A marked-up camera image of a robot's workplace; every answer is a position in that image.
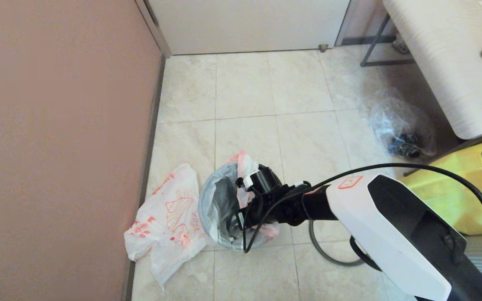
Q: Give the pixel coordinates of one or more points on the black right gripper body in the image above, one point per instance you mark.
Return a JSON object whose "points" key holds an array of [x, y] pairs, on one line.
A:
{"points": [[278, 207]]}

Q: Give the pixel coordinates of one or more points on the red-printed trash bag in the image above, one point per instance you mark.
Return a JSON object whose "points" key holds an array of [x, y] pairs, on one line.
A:
{"points": [[209, 209]]}

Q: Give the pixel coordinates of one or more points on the white red-printed plastic bag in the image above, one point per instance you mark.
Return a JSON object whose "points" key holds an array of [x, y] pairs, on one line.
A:
{"points": [[170, 209]]}

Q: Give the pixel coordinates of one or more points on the black trash bin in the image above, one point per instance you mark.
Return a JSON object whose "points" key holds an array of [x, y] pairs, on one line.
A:
{"points": [[224, 200]]}

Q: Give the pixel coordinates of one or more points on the clear crumpled plastic bag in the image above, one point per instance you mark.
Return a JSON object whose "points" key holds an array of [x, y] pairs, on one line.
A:
{"points": [[391, 121]]}

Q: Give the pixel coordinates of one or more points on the yellow fabric tote bag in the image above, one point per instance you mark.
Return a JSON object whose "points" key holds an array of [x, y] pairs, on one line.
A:
{"points": [[446, 196]]}

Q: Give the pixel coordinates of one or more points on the small metal door stopper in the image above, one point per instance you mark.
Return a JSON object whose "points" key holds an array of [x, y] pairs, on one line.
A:
{"points": [[324, 48]]}

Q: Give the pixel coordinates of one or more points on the white door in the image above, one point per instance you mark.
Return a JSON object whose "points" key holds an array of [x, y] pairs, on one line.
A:
{"points": [[245, 25]]}

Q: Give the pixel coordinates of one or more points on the small white grey object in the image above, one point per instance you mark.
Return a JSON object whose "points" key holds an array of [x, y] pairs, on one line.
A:
{"points": [[401, 44]]}

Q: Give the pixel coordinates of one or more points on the beige table with metal legs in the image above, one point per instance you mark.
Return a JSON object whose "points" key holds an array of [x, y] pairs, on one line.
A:
{"points": [[446, 62]]}

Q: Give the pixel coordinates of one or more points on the pink fabric partition panel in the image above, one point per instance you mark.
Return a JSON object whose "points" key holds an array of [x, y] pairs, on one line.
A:
{"points": [[57, 125]]}

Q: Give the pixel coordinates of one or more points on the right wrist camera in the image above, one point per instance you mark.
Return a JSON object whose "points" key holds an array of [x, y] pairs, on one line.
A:
{"points": [[264, 179]]}

